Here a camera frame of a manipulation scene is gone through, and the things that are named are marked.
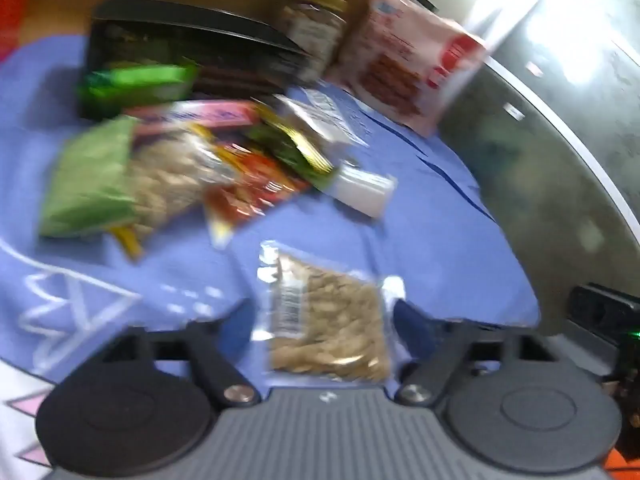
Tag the orange thing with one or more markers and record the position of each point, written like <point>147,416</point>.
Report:
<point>622,465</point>

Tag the clear packet of nuts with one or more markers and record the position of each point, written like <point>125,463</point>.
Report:
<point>330,325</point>

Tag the clear white snack packet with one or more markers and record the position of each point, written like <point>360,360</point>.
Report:
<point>325,115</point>

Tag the blue printed blanket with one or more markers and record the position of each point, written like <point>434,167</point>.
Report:
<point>425,240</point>

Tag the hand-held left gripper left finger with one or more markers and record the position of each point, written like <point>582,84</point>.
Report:
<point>240,324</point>

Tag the red gift box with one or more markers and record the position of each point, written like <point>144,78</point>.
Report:
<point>15,5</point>

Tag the green and gold snack packet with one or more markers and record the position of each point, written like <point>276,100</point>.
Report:
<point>292,150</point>

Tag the pink and red snack bag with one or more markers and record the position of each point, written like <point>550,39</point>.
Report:
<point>400,60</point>

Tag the pink snack bar pack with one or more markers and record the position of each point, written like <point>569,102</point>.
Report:
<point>200,112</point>

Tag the green bag of peanuts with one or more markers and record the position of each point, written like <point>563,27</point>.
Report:
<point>100,180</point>

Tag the red snack packet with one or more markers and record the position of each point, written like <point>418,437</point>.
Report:
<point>252,185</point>

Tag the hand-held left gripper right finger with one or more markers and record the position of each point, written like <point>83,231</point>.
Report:
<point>413,331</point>

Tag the nut jar with gold lid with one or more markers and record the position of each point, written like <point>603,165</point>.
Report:
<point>312,25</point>

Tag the small green snack packet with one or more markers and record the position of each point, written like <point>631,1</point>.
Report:
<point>135,80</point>

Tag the small white box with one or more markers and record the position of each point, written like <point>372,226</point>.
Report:
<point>365,187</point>

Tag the black printed box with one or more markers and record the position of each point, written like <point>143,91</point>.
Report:
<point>200,35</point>

